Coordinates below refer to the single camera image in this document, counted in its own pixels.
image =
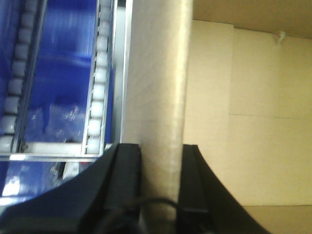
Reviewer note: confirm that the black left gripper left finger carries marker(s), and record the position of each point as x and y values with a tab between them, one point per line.
78	205

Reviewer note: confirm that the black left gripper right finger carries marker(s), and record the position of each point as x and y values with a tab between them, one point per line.
206	206

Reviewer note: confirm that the brown cardboard box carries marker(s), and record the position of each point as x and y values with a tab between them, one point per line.
233	77

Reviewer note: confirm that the blue bin on lower shelf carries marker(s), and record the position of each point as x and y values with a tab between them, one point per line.
65	53

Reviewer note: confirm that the clear plastic bag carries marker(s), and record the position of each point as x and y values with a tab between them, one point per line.
55	123

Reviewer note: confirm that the middle roller track rail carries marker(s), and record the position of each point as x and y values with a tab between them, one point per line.
95	119

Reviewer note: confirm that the roller track rail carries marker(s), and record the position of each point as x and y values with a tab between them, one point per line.
21	24
95	119

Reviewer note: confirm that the left roller track rail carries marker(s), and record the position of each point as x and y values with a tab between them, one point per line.
21	24

